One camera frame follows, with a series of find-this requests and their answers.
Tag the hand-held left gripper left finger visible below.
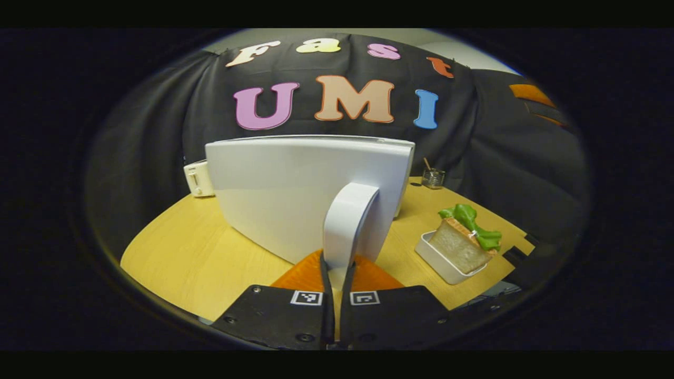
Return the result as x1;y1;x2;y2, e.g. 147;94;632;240
210;249;336;351

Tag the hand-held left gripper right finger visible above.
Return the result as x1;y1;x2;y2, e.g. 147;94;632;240
339;256;460;351

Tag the toast sandwich with lettuce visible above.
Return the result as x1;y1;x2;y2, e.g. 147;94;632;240
428;204;502;275

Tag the white microwave oven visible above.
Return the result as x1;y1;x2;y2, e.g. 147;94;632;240
204;135;416;290

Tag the white rectangular tray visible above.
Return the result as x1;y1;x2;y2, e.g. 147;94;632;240
414;231;488;285

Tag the small glass bottle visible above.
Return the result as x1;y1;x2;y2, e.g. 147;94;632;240
421;157;446;190

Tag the white toaster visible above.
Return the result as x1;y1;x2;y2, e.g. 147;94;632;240
183;159;215;198

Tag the black backdrop cloth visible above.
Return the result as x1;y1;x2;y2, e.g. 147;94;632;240
87;33;590;264

